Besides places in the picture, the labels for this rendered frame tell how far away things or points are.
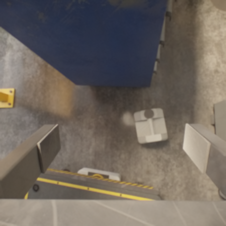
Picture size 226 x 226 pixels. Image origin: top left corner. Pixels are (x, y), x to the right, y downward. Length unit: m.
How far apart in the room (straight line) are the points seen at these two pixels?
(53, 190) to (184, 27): 1.31
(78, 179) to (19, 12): 0.71
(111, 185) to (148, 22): 0.69
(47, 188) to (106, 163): 0.41
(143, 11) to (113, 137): 0.86
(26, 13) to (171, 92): 0.94
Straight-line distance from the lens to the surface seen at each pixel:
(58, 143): 0.17
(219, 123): 1.11
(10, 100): 1.53
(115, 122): 1.15
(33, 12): 0.52
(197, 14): 1.47
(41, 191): 1.00
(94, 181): 0.88
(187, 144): 0.17
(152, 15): 0.46
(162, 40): 0.65
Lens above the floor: 1.14
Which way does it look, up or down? 78 degrees down
